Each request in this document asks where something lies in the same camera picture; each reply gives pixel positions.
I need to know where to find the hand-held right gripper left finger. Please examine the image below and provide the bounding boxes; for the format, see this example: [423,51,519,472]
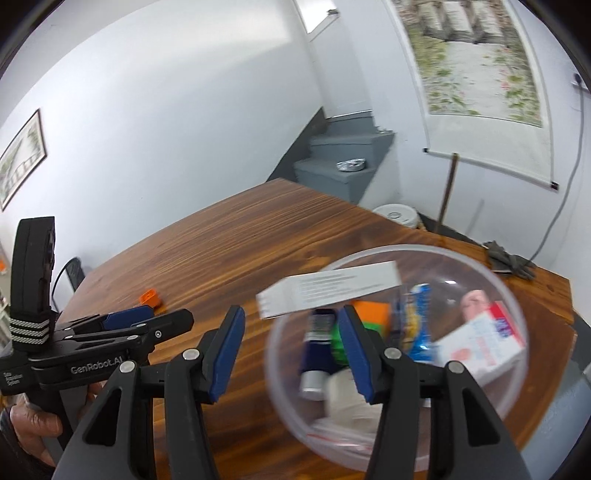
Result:
[52,305,246,480]

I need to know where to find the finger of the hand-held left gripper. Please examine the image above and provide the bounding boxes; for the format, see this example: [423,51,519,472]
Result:
[60,305,155,334]
[55,309,195,355]

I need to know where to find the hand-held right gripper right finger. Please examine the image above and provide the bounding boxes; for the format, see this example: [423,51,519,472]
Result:
[337,305,532,480]

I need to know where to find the green and orange block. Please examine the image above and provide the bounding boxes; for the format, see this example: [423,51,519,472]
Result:
[330,300,391,367]

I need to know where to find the dark blue tube silver cap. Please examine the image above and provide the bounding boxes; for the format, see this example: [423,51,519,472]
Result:
[299,308,340,400]

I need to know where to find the blue white tube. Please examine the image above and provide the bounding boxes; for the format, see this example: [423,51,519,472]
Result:
[392,284,439,363]

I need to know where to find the blue and white carton box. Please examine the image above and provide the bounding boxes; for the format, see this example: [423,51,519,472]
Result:
[256,261,402,319]

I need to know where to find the clear plastic bowl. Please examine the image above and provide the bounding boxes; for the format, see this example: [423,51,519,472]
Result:
[265,244,529,472]

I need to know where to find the person's left hand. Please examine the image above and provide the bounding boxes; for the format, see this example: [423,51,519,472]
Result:
[9,401,63,467]

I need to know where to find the black metal chair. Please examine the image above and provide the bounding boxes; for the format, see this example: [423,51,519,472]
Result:
[52,257,86,310]

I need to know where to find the clear zip bag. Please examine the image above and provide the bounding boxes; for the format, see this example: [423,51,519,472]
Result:
[307,418,384,450]

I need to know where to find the white and pink carton box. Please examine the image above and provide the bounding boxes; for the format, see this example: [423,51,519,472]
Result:
[434,300,527,386]

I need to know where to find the small pink item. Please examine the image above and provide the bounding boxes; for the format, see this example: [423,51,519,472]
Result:
[459,290,492,319]

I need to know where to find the wooden desk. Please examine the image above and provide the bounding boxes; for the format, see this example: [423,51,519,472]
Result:
[58,178,578,480]

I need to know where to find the white round device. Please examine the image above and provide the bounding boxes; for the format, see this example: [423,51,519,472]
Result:
[372,203,421,229]

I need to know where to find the grey work gloves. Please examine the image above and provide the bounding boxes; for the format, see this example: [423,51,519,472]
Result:
[482,240,537,280]

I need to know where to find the wooden stick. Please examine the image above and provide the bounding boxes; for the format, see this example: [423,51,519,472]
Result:
[436,152,460,227]

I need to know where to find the grey staircase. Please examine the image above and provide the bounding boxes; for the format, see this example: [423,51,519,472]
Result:
[265,106,398,204]

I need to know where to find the hanging scroll painting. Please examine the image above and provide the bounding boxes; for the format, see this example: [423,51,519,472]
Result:
[385,0,559,190]

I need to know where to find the framed wall picture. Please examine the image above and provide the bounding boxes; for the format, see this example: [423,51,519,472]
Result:
[0,108,48,212]

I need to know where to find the black wall cable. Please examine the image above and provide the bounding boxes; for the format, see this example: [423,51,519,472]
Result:
[529,74,583,264]

